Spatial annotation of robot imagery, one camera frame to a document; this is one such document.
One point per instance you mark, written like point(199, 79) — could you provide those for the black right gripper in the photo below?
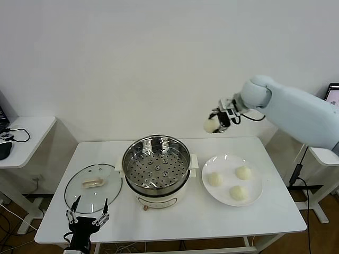
point(225, 121)

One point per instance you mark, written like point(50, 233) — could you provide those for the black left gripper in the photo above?
point(82, 227)

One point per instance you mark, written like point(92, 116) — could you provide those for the white steamed baozi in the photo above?
point(211, 125)
point(238, 192)
point(243, 172)
point(215, 179)

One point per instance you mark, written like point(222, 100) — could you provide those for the round glass pot lid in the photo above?
point(106, 190)

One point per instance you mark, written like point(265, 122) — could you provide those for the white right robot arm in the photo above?
point(291, 111)

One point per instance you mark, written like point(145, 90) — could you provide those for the perforated steel steamer basket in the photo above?
point(184, 165)

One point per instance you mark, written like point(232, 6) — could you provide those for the cream electric cooker base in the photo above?
point(159, 202)

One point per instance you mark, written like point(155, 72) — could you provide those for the round white plate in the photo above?
point(217, 195)

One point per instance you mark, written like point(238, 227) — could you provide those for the white side table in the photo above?
point(31, 137)
point(325, 158)

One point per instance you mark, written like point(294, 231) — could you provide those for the white rectangular table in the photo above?
point(185, 227)

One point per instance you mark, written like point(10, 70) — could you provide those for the black computer mouse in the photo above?
point(4, 150)

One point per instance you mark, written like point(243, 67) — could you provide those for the black floor bar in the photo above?
point(304, 187)

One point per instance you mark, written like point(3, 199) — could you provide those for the open grey laptop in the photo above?
point(334, 95)

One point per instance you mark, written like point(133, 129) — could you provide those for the open black laptop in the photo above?
point(3, 116)

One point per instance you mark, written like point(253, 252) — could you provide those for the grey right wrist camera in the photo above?
point(229, 107)

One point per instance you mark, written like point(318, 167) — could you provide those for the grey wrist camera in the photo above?
point(229, 107)
point(71, 251)

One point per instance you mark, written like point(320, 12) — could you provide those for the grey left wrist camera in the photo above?
point(71, 251)

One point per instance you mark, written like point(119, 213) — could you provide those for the white wall socket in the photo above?
point(37, 178)

